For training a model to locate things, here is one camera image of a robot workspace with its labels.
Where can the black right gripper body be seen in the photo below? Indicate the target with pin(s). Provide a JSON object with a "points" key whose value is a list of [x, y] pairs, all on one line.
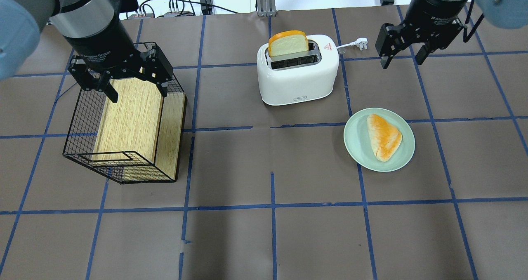
{"points": [[433, 12]]}

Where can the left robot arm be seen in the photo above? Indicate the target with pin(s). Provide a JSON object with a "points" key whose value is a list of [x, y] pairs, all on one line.
{"points": [[22, 22]]}

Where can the light green plate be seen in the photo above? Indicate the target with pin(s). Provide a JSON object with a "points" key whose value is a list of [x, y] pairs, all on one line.
{"points": [[358, 145]]}

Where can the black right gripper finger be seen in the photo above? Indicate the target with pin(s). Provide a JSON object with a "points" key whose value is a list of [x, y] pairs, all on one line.
{"points": [[386, 57], [423, 53]]}

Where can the triangular bread on plate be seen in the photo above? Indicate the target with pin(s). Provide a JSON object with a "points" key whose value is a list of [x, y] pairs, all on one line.
{"points": [[384, 137]]}

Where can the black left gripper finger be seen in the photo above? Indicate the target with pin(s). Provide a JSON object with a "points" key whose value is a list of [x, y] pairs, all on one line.
{"points": [[157, 75], [104, 85]]}

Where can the white toaster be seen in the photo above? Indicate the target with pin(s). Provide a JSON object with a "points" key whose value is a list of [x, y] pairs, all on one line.
{"points": [[298, 77]]}

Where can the black wire basket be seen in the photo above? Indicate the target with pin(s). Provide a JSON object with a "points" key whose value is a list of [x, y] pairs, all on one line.
{"points": [[84, 127]]}

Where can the bread slice in toaster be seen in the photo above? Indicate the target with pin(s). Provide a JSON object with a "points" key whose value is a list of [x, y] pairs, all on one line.
{"points": [[288, 42]]}

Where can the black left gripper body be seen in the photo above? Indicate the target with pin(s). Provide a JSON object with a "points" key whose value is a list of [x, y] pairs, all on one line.
{"points": [[103, 45]]}

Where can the wooden shelf in basket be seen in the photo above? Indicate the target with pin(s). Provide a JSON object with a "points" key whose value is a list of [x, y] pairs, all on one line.
{"points": [[139, 136]]}

